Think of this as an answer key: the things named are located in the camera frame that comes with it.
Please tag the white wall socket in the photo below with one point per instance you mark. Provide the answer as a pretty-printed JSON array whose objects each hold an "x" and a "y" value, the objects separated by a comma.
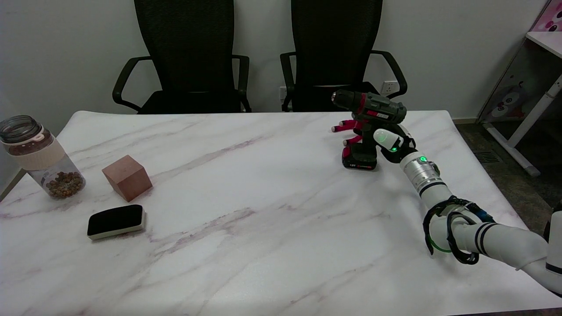
[
  {"x": 282, "y": 93},
  {"x": 389, "y": 87}
]

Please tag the green red power screwdriver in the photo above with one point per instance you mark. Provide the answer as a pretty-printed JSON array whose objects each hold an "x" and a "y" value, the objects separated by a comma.
[{"x": 372, "y": 112}]

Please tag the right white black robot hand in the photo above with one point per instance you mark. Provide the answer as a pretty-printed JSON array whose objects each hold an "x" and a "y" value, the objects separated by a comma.
[{"x": 397, "y": 147}]

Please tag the brown wooden cube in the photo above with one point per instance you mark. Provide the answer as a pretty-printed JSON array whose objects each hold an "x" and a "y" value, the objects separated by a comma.
[{"x": 127, "y": 177}]

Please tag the pink cartoon picture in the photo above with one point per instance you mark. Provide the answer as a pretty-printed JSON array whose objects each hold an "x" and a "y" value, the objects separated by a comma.
[{"x": 551, "y": 17}]

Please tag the metal floor vent grille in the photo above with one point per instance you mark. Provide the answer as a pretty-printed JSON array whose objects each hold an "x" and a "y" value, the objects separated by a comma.
[{"x": 486, "y": 157}]

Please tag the black white board eraser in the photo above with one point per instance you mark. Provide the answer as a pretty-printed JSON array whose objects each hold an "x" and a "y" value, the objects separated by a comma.
[{"x": 115, "y": 220}]

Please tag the black mesh office chair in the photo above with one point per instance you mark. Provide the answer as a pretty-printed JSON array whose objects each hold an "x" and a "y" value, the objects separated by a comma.
[
  {"x": 333, "y": 48},
  {"x": 189, "y": 57}
]

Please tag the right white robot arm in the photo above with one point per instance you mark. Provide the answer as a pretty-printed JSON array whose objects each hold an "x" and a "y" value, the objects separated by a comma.
[{"x": 496, "y": 235}]

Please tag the white desk with cartoon panel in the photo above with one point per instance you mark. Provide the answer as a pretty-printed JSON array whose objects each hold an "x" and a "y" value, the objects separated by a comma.
[{"x": 522, "y": 92}]

